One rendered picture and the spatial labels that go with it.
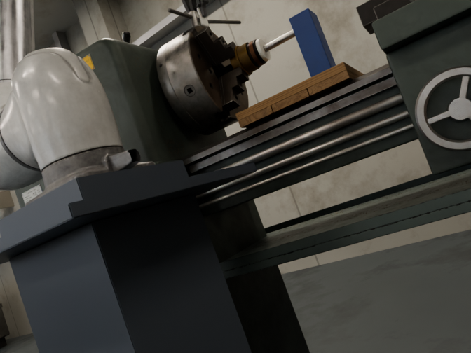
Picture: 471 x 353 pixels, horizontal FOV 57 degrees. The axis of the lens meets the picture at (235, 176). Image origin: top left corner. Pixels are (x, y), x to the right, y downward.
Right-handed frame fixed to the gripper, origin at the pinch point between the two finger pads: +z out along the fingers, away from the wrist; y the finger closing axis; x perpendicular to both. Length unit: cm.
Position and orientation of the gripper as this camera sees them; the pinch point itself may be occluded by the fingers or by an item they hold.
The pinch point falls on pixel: (201, 19)
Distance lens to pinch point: 152.4
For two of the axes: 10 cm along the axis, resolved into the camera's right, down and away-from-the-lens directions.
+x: -7.1, 0.1, -7.1
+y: -6.6, 3.4, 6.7
